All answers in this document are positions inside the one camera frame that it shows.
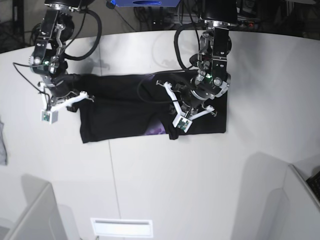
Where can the white box lower right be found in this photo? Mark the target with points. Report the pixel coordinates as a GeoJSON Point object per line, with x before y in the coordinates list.
{"type": "Point", "coordinates": [292, 212]}

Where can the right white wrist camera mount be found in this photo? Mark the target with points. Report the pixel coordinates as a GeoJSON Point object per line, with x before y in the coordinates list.
{"type": "Point", "coordinates": [53, 104]}

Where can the black T-shirt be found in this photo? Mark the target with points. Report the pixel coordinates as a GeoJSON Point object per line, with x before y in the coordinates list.
{"type": "Point", "coordinates": [121, 110]}

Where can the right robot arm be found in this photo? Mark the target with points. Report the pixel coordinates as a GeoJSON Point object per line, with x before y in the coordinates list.
{"type": "Point", "coordinates": [49, 57]}

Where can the black keyboard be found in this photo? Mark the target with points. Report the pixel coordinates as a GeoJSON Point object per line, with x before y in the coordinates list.
{"type": "Point", "coordinates": [314, 184]}

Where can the grey cloth at left edge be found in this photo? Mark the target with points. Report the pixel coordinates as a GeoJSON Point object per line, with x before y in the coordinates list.
{"type": "Point", "coordinates": [3, 151]}

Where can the white box lower left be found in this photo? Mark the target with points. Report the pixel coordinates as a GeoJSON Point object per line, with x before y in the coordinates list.
{"type": "Point", "coordinates": [29, 210]}

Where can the white box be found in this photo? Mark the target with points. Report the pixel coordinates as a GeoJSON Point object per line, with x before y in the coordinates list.
{"type": "Point", "coordinates": [292, 212]}
{"type": "Point", "coordinates": [29, 210]}

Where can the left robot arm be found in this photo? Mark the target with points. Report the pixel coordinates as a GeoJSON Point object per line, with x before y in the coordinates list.
{"type": "Point", "coordinates": [210, 62]}

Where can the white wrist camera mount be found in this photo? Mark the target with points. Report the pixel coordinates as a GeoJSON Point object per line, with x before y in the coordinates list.
{"type": "Point", "coordinates": [53, 104]}
{"type": "Point", "coordinates": [186, 112]}

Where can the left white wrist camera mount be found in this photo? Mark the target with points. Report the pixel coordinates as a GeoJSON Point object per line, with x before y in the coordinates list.
{"type": "Point", "coordinates": [186, 112]}

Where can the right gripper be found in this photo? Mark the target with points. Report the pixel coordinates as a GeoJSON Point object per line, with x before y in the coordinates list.
{"type": "Point", "coordinates": [61, 86]}

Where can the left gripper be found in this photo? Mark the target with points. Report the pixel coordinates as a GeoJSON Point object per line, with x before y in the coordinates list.
{"type": "Point", "coordinates": [192, 100]}

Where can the blue box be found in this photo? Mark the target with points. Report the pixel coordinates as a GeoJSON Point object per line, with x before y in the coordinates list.
{"type": "Point", "coordinates": [146, 3]}

